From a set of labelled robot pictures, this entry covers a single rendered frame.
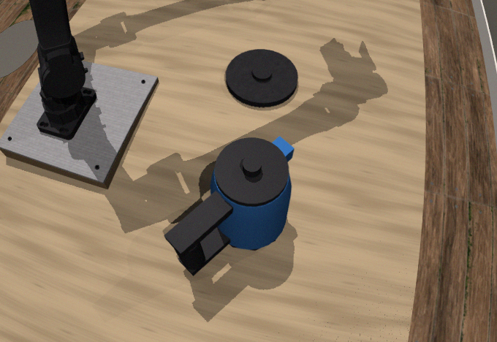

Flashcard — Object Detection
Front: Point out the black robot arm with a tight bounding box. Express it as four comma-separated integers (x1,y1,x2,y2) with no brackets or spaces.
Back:
29,0,96,140

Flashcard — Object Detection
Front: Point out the blue kettle with black lid and handle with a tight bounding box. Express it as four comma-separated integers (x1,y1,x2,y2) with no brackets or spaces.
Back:
164,136,294,276

